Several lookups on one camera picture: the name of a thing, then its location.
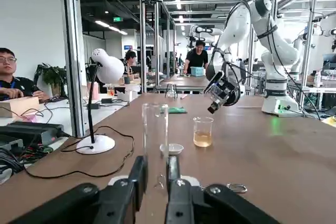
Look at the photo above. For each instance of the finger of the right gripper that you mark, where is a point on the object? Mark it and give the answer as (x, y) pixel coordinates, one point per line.
(210, 108)
(215, 108)

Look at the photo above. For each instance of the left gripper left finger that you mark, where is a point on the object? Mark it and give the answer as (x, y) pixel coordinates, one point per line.
(118, 203)

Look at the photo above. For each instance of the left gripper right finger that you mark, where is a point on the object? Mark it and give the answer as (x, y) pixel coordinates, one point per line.
(189, 205)

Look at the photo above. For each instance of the glass test tube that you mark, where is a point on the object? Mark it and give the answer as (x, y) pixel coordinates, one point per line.
(155, 129)

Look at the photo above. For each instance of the green folded cloth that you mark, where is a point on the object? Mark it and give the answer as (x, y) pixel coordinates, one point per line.
(178, 110)

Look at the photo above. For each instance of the beaker with yellow liquid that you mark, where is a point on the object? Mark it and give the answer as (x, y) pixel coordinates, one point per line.
(203, 140)

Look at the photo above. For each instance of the blue plastic basket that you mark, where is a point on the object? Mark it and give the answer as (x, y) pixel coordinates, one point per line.
(197, 71)

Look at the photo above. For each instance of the person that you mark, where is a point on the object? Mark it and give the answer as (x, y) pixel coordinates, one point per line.
(197, 58)
(15, 85)
(130, 61)

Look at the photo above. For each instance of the small white porcelain dish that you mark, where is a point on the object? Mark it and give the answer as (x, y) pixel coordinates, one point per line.
(174, 149)

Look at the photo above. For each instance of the metal crucible tongs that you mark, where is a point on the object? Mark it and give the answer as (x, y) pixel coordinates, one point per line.
(246, 189)

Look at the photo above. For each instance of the white desk lamp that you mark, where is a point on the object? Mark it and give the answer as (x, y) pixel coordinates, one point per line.
(95, 145)

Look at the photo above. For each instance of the white carton box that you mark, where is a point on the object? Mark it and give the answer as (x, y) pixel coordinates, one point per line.
(127, 96)

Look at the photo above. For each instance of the white side desk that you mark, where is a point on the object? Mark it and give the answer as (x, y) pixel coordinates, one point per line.
(110, 111)

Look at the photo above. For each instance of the black power adapter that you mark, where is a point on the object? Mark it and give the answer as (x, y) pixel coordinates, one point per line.
(107, 100)
(93, 106)

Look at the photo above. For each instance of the black power supply unit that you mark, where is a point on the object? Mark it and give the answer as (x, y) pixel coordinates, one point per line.
(34, 132)

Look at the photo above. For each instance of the pink cup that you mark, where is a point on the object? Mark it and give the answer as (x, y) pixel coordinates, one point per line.
(93, 91)

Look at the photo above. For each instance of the pink packet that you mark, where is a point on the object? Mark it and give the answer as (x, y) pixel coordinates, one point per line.
(30, 118)

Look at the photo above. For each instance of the cardboard box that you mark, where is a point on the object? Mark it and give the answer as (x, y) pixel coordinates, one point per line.
(18, 107)

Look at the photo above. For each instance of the green potted plant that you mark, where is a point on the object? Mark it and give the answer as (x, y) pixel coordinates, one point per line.
(52, 77)

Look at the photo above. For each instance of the aluminium frame post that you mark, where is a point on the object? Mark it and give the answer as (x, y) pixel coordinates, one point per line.
(72, 51)
(143, 37)

